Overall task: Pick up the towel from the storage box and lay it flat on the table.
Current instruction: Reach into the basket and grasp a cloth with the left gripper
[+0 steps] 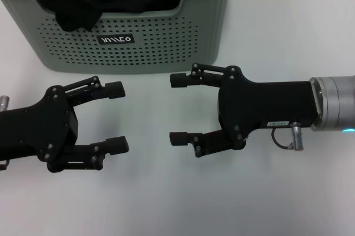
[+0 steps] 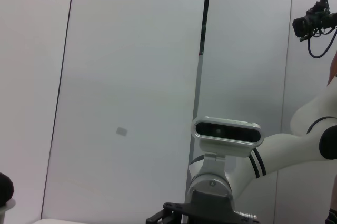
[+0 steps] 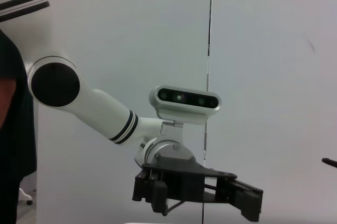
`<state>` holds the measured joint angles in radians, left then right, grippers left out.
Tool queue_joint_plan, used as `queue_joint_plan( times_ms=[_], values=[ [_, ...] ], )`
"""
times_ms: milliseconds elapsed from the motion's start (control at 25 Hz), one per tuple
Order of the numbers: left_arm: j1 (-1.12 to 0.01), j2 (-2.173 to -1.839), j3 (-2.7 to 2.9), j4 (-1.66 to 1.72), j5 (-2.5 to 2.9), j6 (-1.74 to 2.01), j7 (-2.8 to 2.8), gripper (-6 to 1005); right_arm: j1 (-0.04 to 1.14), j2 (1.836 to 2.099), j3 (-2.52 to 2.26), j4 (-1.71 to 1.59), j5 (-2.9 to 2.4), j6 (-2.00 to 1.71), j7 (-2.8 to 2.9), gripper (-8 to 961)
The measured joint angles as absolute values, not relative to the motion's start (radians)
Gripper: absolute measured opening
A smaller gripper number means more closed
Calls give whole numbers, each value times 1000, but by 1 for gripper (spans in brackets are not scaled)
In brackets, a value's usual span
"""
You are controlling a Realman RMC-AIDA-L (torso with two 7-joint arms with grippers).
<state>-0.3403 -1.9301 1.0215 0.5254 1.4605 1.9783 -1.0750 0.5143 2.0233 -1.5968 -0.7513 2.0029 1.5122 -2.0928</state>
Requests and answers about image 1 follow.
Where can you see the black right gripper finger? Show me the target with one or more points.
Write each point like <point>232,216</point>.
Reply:
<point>178,139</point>

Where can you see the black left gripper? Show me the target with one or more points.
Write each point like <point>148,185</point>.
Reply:
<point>36,125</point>

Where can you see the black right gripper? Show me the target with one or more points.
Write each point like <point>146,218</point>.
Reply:
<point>263,105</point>

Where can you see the grey-green perforated storage box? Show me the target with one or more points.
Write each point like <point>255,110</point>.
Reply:
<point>166,42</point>

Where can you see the black cloth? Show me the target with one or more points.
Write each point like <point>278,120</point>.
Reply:
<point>75,11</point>

